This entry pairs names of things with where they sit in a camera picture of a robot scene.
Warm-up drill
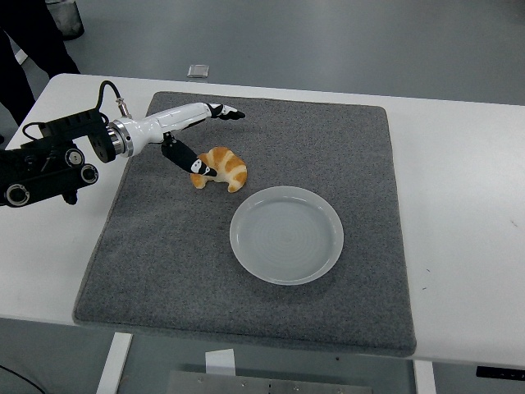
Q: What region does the person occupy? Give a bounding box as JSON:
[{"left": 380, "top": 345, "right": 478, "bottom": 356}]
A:
[{"left": 0, "top": 0, "right": 81, "bottom": 128}]

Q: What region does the white table leg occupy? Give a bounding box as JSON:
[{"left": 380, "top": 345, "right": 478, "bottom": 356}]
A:
[
  {"left": 94, "top": 332, "right": 134, "bottom": 394},
  {"left": 413, "top": 359, "right": 436, "bottom": 394}
]

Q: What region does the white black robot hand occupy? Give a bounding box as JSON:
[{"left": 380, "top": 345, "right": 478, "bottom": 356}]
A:
[{"left": 129, "top": 101, "right": 246, "bottom": 178}]

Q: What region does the black floor cable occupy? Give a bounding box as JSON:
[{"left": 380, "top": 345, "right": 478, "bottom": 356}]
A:
[{"left": 0, "top": 363, "right": 46, "bottom": 394}]

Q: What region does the round grey plate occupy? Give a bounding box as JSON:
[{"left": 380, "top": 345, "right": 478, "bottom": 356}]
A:
[{"left": 229, "top": 186, "right": 345, "bottom": 286}]

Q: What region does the orange white croissant bread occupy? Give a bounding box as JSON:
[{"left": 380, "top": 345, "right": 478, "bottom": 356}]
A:
[{"left": 189, "top": 146, "right": 249, "bottom": 193}]

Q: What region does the square metal floor outlet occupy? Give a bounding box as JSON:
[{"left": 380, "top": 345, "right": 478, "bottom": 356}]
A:
[{"left": 186, "top": 63, "right": 212, "bottom": 79}]

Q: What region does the grey mesh waste bin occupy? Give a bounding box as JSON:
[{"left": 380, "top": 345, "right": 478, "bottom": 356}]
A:
[{"left": 43, "top": 0, "right": 85, "bottom": 41}]

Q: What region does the black table control panel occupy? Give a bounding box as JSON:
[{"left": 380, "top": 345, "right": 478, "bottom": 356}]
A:
[{"left": 475, "top": 364, "right": 525, "bottom": 378}]

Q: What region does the grey square felt mat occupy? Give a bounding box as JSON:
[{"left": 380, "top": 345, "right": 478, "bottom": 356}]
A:
[{"left": 72, "top": 90, "right": 418, "bottom": 358}]

